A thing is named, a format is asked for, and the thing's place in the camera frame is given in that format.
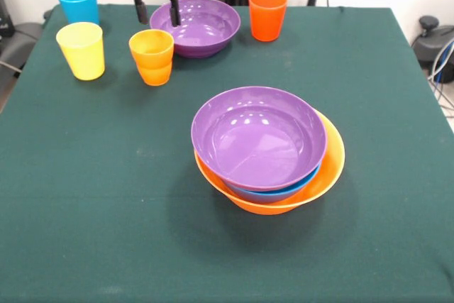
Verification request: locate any orange cup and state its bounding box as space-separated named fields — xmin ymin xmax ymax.
xmin=128 ymin=29 xmax=175 ymax=87

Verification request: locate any purple bowl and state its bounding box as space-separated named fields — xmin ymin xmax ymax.
xmin=149 ymin=0 xmax=242 ymax=59
xmin=190 ymin=85 xmax=328 ymax=192

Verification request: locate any large blue bowl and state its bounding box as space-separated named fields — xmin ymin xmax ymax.
xmin=223 ymin=164 xmax=322 ymax=204

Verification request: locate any blue cup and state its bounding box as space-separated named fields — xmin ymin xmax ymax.
xmin=56 ymin=0 xmax=100 ymax=26

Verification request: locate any yellow cup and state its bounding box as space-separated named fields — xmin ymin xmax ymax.
xmin=55 ymin=22 xmax=106 ymax=81

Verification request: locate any red cup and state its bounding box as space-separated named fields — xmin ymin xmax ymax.
xmin=248 ymin=0 xmax=289 ymax=43

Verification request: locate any large orange bowl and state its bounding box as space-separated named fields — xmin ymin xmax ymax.
xmin=194 ymin=109 xmax=346 ymax=216

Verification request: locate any dark green tablecloth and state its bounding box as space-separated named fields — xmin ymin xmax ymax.
xmin=0 ymin=4 xmax=454 ymax=303

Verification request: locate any black floor base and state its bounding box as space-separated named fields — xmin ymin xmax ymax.
xmin=411 ymin=15 xmax=454 ymax=70

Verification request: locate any bundle of cables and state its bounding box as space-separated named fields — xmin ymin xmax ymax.
xmin=427 ymin=38 xmax=454 ymax=119

